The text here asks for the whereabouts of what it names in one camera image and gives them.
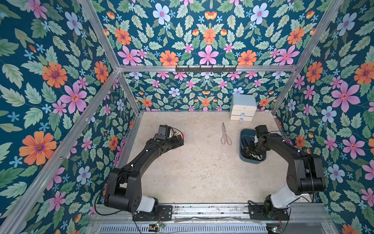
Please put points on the cream yellow scissors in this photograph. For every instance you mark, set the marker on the cream yellow scissors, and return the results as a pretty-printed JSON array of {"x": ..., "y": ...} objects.
[{"x": 255, "y": 157}]

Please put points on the pink scissors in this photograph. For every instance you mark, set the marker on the pink scissors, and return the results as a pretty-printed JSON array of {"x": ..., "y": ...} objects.
[{"x": 225, "y": 139}]

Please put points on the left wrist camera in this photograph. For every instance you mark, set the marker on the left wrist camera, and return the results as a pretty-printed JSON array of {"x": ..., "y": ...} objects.
[{"x": 163, "y": 132}]

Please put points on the black yellow scissors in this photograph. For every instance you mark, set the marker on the black yellow scissors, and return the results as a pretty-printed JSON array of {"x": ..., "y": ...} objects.
[{"x": 245, "y": 146}]

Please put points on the teal plastic storage box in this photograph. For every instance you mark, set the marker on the teal plastic storage box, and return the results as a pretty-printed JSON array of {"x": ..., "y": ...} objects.
[{"x": 249, "y": 135}]

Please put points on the white pink plush toy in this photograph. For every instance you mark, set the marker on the white pink plush toy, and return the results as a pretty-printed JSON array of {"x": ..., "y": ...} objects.
[{"x": 176, "y": 133}]

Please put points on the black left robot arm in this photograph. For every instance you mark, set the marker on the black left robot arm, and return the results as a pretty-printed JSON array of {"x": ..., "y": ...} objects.
[{"x": 124, "y": 189}]

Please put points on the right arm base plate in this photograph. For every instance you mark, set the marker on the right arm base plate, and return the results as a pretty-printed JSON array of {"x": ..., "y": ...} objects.
[{"x": 267, "y": 213}]

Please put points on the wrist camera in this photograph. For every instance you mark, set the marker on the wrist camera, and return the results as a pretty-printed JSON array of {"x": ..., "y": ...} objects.
[
  {"x": 163, "y": 132},
  {"x": 261, "y": 130}
]

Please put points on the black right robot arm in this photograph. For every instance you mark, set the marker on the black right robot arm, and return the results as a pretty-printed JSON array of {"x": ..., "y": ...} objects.
[{"x": 304, "y": 172}]

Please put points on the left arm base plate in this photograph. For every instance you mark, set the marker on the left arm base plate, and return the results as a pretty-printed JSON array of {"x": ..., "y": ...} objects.
[{"x": 159, "y": 213}]

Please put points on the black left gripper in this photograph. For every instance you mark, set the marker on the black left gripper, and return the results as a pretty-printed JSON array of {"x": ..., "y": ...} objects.
[{"x": 176, "y": 144}]

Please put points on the black hook rail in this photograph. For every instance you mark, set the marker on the black hook rail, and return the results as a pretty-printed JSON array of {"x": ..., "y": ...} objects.
[{"x": 200, "y": 69}]

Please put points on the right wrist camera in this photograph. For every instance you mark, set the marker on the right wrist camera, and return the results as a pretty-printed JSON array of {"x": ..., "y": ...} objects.
[{"x": 261, "y": 130}]

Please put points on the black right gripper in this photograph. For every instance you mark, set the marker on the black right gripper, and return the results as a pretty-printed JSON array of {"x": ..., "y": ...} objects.
[{"x": 254, "y": 149}]

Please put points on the small white drawer cabinet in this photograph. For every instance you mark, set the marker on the small white drawer cabinet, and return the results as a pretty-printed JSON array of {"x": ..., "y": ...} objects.
[{"x": 243, "y": 107}]

